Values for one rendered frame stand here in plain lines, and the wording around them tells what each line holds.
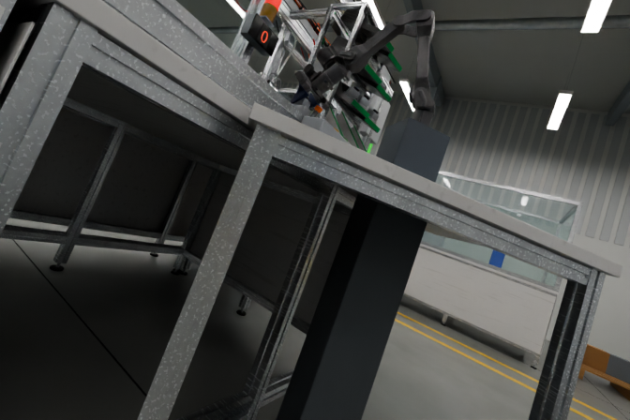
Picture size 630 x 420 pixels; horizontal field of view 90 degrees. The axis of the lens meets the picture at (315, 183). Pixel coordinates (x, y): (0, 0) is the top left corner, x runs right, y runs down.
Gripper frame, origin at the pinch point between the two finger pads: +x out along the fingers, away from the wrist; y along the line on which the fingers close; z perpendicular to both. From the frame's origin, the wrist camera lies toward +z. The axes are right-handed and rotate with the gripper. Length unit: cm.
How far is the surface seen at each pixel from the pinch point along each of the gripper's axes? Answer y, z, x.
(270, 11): 20.1, 19.8, -9.0
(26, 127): 72, -44, 13
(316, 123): 19.2, -27.2, -4.6
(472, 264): -385, -49, -10
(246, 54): 19.5, 12.7, 5.1
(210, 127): 50, -38, 6
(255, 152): 44, -44, 2
